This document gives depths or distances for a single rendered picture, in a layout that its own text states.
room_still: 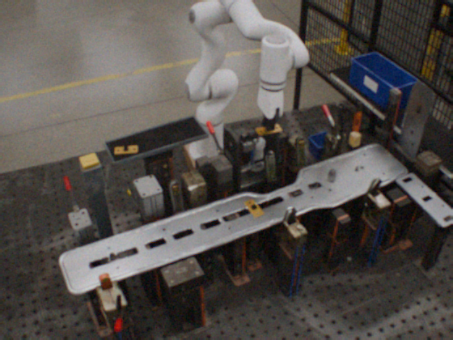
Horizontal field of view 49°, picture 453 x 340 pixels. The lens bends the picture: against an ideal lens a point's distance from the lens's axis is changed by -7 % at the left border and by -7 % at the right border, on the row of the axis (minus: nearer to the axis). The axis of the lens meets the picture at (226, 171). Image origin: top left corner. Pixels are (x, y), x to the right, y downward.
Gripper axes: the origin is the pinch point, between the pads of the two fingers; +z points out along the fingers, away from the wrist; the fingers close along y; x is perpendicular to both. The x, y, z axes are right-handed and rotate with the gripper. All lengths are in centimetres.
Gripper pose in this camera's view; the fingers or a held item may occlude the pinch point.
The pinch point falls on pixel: (268, 123)
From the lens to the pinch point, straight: 176.4
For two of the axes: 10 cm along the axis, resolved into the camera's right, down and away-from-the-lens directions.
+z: -0.2, 7.5, 6.6
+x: 9.4, -2.2, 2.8
